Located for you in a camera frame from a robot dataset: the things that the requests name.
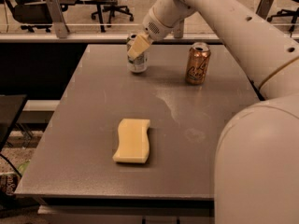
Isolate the black office chair right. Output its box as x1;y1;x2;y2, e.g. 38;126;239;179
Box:
267;0;299;33

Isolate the grey bracket post right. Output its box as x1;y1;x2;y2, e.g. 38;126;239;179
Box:
256;0;274;20

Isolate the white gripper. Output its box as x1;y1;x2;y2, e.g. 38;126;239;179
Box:
127;8;173;60

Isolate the yellow wavy sponge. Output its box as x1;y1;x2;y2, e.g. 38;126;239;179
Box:
112;119;150;163

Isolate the orange LaCroix can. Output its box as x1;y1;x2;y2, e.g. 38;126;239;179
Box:
185;42;211;85

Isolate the black office chair left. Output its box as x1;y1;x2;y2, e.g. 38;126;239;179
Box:
2;0;52;33

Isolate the grey bracket post left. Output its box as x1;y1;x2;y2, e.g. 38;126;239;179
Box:
46;0;69;38

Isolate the dark printed bag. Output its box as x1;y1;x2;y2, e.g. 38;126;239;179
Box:
0;172;20;208

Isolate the grey bracket post middle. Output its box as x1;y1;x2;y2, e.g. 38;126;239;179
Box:
173;20;184;39

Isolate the dark desk with legs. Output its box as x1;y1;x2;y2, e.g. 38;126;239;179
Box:
55;0;156;34

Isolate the grey bracket post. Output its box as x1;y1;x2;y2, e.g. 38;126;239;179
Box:
46;0;69;38
256;0;274;20
173;20;184;39

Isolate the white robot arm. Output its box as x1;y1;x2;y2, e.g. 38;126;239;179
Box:
128;0;299;224

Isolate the glass railing panel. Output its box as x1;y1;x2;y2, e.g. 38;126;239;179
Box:
0;0;299;35

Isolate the black office chair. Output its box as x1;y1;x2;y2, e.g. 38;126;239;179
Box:
92;0;134;33
2;0;52;33
267;0;299;33

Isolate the white green 7up can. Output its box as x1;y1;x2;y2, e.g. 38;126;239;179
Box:
126;34;148;74

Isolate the black office chair middle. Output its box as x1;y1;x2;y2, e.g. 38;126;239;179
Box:
92;0;134;33

